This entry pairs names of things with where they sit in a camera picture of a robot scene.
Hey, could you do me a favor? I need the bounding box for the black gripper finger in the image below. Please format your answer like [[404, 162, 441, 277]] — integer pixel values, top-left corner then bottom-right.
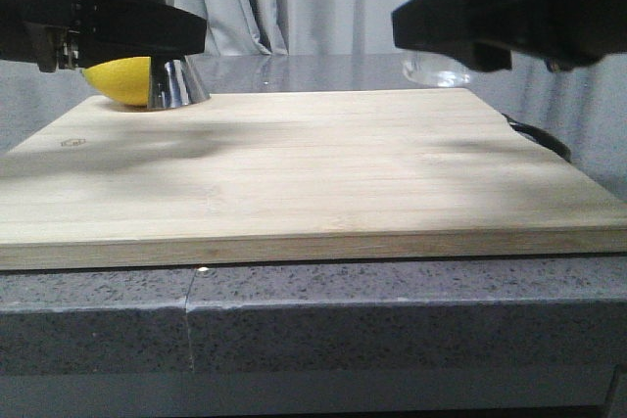
[[391, 0, 511, 71], [77, 0, 207, 66]]

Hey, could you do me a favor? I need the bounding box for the clear glass beaker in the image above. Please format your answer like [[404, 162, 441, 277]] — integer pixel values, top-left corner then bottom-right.
[[403, 51, 472, 88]]

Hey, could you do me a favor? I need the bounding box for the yellow lemon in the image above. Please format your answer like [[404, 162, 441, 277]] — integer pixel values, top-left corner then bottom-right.
[[82, 57, 151, 107]]

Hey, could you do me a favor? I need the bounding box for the light wooden cutting board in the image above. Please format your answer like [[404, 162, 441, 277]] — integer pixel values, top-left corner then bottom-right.
[[1, 89, 626, 270]]

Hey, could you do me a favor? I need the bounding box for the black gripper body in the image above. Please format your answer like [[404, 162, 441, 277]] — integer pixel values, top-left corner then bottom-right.
[[469, 0, 626, 69], [1, 0, 82, 72]]

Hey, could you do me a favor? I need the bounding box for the steel double jigger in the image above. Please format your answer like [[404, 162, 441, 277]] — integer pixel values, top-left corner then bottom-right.
[[147, 56, 210, 111]]

